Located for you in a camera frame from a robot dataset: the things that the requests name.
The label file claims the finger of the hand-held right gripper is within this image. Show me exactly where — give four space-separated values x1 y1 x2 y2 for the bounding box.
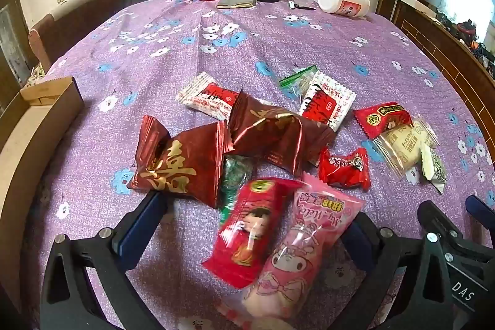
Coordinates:
466 194 495 226
418 200 495 262

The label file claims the green candy packet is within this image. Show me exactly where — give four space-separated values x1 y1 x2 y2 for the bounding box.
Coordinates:
220 155 254 219

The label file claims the green clear snack packet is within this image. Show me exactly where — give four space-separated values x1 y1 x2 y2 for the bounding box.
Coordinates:
279 66 322 101

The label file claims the white and green small packet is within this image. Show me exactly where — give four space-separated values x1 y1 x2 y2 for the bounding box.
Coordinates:
420 143 449 195

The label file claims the purple floral tablecloth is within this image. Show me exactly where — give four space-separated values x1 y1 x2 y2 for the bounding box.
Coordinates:
23 0 495 330

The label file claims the wooden cabinet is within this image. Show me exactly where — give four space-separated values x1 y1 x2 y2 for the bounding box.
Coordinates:
394 0 495 115

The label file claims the red snack packet with figure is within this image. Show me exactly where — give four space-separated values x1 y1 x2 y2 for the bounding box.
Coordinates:
202 177 303 290

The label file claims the red packet with yellow label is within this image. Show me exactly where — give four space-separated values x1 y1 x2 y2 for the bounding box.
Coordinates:
354 101 415 139

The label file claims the pink cartoon snack packet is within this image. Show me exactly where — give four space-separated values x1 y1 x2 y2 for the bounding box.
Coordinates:
217 173 365 330

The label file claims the small red candy packet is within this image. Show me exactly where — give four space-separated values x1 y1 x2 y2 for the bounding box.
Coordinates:
318 146 371 191

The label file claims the dark red gold-print snack packet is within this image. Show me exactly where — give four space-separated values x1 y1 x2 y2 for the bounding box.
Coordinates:
127 115 227 209

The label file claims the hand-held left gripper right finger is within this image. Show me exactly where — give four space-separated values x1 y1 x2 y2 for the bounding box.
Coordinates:
342 212 455 330

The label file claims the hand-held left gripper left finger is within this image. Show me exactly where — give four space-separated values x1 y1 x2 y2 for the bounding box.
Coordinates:
41 191 171 330

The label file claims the heap of small clutter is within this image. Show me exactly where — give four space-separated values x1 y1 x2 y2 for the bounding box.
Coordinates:
26 64 48 86

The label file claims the tangle of cables and tools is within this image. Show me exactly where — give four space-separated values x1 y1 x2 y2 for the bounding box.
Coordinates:
436 11 495 77

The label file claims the brown cardboard box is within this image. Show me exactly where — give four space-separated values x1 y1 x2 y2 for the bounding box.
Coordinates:
0 76 84 302

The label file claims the wooden framed glass door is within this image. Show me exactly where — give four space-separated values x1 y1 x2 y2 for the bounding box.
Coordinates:
0 0 39 111

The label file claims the brown chair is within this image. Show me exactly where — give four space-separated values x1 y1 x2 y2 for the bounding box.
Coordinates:
28 0 125 72

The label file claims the white and red snack packet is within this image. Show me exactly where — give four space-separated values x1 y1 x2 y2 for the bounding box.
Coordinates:
299 71 357 133
175 71 241 121

